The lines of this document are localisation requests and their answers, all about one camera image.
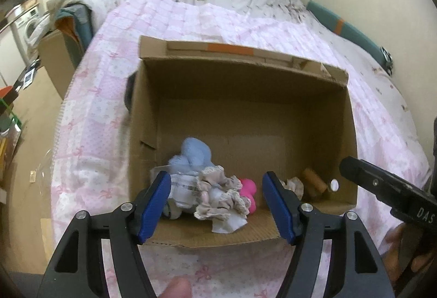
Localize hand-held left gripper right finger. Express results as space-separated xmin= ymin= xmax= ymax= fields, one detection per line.
xmin=262 ymin=171 xmax=393 ymax=298

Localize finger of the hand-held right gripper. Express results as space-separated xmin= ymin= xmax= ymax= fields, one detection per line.
xmin=339 ymin=156 xmax=415 ymax=217

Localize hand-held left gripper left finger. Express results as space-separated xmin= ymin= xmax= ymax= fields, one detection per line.
xmin=36 ymin=171 xmax=172 ymax=298

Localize pink toy duck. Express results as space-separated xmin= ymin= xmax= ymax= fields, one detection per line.
xmin=239 ymin=178 xmax=259 ymax=215

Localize grey white striped sock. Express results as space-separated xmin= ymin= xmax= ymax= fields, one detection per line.
xmin=150 ymin=165 xmax=205 ymax=210

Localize brown fuzzy sock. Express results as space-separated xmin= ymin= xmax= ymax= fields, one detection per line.
xmin=194 ymin=165 xmax=251 ymax=222

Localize person's right hand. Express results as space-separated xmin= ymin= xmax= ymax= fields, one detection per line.
xmin=386 ymin=226 xmax=436 ymax=280

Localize person's left hand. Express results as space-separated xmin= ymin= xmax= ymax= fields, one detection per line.
xmin=160 ymin=277 xmax=192 ymax=298

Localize cream beige sock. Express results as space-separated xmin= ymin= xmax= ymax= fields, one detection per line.
xmin=283 ymin=177 xmax=304 ymax=200

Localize light blue plush toy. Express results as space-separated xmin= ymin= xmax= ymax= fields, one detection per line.
xmin=169 ymin=138 xmax=214 ymax=179

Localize dark grey cloth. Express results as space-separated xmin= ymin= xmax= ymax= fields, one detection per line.
xmin=125 ymin=74 xmax=138 ymax=114

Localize teal bolster with orange band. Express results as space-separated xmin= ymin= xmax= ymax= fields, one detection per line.
xmin=305 ymin=0 xmax=393 ymax=75

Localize tall cardboard box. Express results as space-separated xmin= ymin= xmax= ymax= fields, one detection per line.
xmin=37 ymin=30 xmax=78 ymax=101

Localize red box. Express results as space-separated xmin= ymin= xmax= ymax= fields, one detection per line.
xmin=0 ymin=86 xmax=22 ymax=106

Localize pink patterned blanket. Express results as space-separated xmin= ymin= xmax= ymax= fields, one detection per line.
xmin=51 ymin=0 xmax=432 ymax=298

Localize teal and orange cloth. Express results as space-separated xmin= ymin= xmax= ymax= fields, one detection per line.
xmin=56 ymin=5 xmax=95 ymax=56

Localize white washing machine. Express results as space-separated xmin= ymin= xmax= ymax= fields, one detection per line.
xmin=23 ymin=16 xmax=44 ymax=47

